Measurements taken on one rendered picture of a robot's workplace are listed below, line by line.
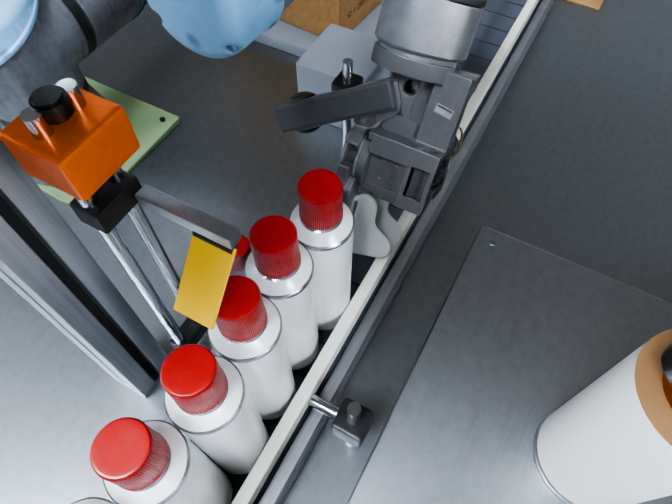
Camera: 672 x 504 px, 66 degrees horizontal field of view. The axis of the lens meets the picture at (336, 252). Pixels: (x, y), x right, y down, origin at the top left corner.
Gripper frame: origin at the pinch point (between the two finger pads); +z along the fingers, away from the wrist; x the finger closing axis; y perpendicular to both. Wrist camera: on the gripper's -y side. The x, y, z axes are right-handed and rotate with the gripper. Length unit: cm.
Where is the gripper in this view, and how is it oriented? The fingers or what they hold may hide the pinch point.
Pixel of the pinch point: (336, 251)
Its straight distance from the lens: 51.8
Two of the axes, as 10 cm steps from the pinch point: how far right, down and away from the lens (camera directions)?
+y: 8.8, 4.0, -2.5
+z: -2.3, 8.3, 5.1
